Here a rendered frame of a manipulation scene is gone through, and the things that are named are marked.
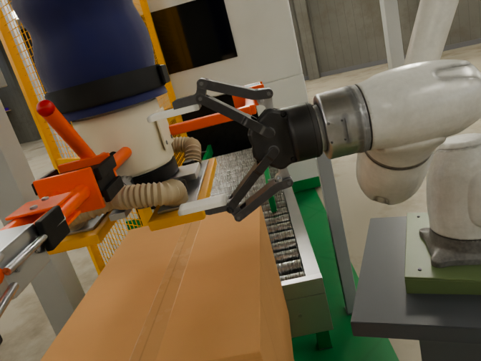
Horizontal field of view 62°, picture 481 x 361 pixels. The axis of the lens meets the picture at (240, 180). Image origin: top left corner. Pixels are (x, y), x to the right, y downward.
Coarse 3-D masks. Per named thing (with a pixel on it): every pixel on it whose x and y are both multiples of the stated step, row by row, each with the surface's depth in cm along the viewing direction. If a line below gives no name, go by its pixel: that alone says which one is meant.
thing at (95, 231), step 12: (96, 216) 77; (108, 216) 77; (84, 228) 72; (96, 228) 72; (108, 228) 75; (72, 240) 70; (84, 240) 70; (96, 240) 70; (48, 252) 71; (60, 252) 71
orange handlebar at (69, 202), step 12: (240, 108) 83; (252, 108) 84; (192, 120) 84; (204, 120) 84; (216, 120) 84; (228, 120) 84; (180, 132) 85; (120, 156) 69; (72, 192) 50; (84, 192) 53; (24, 204) 49; (36, 204) 48; (48, 204) 46; (60, 204) 46; (72, 204) 49; (12, 216) 45; (24, 216) 46; (36, 216) 48; (72, 216) 49; (0, 276) 34
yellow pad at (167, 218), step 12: (204, 168) 91; (180, 180) 77; (192, 180) 84; (204, 180) 84; (192, 192) 77; (204, 192) 77; (156, 216) 71; (168, 216) 69; (180, 216) 69; (192, 216) 69; (204, 216) 69; (156, 228) 69
